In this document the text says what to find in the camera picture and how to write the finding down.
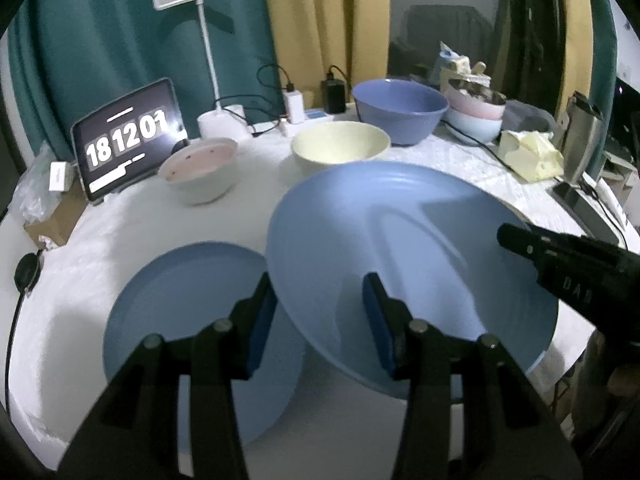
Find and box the large blue bowl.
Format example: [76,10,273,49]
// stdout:
[352,79,450,147]

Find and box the small white box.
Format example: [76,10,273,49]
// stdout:
[49,161,76,193]

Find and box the cream bowl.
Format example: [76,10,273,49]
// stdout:
[291,121,391,178]

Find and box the white charger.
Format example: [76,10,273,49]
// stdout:
[283,90,306,123]

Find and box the clear plastic bag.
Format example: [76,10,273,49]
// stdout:
[10,142,56,223]

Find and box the white tablecloth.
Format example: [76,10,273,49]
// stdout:
[10,110,640,476]

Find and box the teal curtain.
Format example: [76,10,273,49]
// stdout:
[7,0,281,161]
[582,0,621,181]

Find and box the black round puck with cable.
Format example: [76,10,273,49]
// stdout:
[4,254,42,411]

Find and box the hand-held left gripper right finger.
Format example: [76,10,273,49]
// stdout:
[361,272,583,480]

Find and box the white power strip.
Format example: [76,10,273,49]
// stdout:
[250,108,336,137]

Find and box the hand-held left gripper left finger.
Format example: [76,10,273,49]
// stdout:
[57,271,278,480]

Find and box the light blue plate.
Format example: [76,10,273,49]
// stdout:
[266,161,559,401]
[102,241,307,453]

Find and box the black charger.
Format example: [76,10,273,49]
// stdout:
[321,77,347,113]

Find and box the black smartphone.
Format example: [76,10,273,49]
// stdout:
[552,181,621,247]

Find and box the pale blue bowl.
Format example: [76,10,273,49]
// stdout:
[444,107,502,147]

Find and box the white bowl with pink inside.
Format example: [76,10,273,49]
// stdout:
[158,137,239,206]

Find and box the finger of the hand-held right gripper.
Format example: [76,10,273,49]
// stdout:
[497,222,556,273]

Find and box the grey cloth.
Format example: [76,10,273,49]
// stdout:
[502,100,556,133]

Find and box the cardboard box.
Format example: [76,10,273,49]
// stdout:
[23,180,88,250]

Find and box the white desk lamp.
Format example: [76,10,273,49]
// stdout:
[152,0,251,140]

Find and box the yellow curtain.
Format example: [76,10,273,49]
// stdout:
[261,0,391,111]
[557,0,593,111]

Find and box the tablet showing clock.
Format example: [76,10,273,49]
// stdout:
[71,78,190,206]

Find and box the steel thermos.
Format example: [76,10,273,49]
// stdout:
[556,91,606,186]

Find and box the yellow tissue pack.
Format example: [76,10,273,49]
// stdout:
[500,130,565,183]

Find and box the black charging cable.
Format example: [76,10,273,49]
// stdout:
[440,120,508,163]

